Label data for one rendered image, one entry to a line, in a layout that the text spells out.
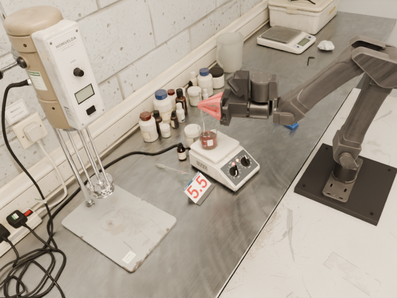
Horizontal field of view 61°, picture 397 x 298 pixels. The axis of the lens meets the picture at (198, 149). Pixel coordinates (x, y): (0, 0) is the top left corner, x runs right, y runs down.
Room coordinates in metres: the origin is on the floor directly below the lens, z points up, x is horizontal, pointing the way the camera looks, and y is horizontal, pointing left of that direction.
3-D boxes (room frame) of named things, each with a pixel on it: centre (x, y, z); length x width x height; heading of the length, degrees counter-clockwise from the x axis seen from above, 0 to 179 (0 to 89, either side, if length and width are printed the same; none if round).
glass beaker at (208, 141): (0.83, -0.03, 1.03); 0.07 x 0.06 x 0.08; 48
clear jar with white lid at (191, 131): (0.94, 0.01, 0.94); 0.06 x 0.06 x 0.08
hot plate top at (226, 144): (0.83, -0.05, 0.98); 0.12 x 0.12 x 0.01; 42
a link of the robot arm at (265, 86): (0.75, -0.21, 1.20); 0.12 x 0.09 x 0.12; 72
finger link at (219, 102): (0.82, -0.06, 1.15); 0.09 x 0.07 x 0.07; 71
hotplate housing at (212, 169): (0.81, -0.07, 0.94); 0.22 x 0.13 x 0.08; 42
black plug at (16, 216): (0.64, 0.54, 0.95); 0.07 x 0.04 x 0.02; 51
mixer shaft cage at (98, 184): (0.64, 0.27, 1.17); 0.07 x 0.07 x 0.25
